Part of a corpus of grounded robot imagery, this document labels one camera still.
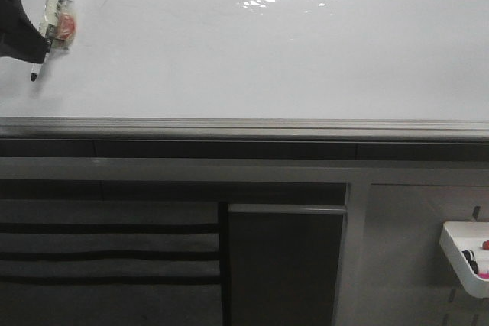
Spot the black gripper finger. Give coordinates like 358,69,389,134
1,0,48,64

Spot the grey whiteboard ledge tray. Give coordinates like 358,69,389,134
1,117,488,144

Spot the white whiteboard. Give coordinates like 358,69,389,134
1,0,488,121

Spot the orange round magnet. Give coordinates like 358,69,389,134
57,13,76,41

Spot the grey striped drawer cabinet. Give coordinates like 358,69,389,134
1,199,230,325

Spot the dark grey cabinet door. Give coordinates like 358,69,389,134
229,204,346,325

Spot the black tray hook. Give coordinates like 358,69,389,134
472,206,481,222

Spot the black marker in tray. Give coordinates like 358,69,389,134
461,250,479,275

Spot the white wall-mounted tray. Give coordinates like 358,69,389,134
439,221,488,299

